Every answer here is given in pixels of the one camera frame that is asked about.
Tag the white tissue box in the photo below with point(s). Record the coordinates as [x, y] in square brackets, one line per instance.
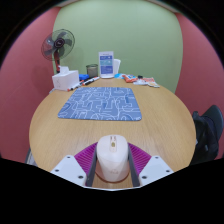
[65, 81]

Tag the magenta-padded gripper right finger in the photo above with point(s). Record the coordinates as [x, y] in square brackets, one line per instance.
[154, 166]

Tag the white orange snack packet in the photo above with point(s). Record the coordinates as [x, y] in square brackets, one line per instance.
[149, 82]

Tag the blue patterned mouse pad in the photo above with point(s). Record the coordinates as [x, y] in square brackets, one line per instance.
[100, 104]

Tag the black backpack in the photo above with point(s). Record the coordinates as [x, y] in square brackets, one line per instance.
[205, 140]

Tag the black office chair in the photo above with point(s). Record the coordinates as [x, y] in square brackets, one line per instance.
[216, 115]

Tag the blue whiteboard eraser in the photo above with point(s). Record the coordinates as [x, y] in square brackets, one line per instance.
[84, 77]

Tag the light blue packet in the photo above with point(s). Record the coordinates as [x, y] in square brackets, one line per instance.
[119, 76]

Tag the dark mesh pen cup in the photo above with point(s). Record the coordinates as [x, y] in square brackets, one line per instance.
[92, 71]

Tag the red snack packet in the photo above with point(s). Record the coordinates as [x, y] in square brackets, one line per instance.
[129, 78]

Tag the black red whiteboard marker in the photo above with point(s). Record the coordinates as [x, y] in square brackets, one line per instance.
[75, 86]
[91, 80]

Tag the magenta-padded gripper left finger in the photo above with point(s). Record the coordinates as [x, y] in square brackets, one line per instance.
[70, 166]

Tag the pale pink computer mouse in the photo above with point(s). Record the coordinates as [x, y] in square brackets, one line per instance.
[112, 158]

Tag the black standing fan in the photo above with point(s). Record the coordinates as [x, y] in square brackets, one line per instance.
[58, 44]

